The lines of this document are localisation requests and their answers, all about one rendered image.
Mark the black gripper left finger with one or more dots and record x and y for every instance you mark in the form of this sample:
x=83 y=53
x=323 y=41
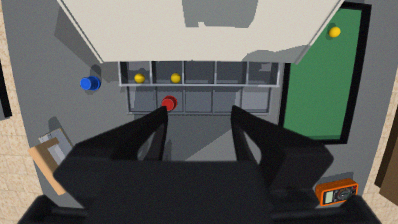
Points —
x=124 y=142

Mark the red plug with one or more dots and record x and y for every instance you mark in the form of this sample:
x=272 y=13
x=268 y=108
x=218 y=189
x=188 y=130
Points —
x=170 y=102

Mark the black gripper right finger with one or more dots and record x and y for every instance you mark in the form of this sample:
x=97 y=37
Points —
x=289 y=160

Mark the blue plug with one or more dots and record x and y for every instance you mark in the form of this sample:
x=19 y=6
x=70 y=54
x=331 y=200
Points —
x=90 y=83

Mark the yellow ball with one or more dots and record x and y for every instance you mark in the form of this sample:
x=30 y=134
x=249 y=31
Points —
x=334 y=32
x=176 y=78
x=139 y=78

